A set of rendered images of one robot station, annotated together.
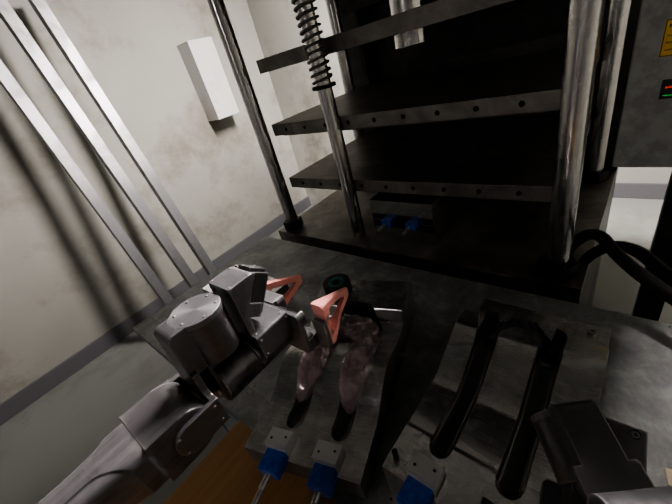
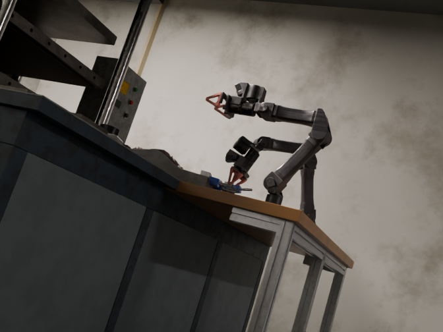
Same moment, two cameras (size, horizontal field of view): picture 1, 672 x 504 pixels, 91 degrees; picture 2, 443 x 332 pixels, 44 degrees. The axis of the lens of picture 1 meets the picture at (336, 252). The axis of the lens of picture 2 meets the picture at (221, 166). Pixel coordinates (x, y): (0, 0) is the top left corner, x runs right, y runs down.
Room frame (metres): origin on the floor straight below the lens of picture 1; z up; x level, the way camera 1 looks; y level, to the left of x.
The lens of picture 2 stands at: (1.10, 2.15, 0.53)
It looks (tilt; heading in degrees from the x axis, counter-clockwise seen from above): 11 degrees up; 249
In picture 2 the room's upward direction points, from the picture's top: 18 degrees clockwise
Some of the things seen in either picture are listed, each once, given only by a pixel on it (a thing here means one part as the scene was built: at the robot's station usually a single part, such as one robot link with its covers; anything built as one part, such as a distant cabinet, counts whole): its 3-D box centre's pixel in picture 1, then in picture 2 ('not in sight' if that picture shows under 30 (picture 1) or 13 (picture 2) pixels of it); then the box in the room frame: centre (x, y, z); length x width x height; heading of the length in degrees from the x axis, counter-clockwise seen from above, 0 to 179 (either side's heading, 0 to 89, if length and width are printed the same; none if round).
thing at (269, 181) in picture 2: not in sight; (274, 188); (0.16, 0.31, 0.90); 0.09 x 0.06 x 0.06; 44
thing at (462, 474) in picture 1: (509, 392); not in sight; (0.38, -0.24, 0.87); 0.50 x 0.26 x 0.14; 133
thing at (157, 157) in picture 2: (342, 359); (152, 166); (0.58, 0.06, 0.85); 0.50 x 0.26 x 0.11; 150
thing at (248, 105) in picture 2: (230, 364); (249, 107); (0.30, 0.16, 1.21); 0.07 x 0.06 x 0.07; 134
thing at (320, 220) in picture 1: (430, 209); not in sight; (1.41, -0.49, 0.75); 1.30 x 0.84 x 0.06; 43
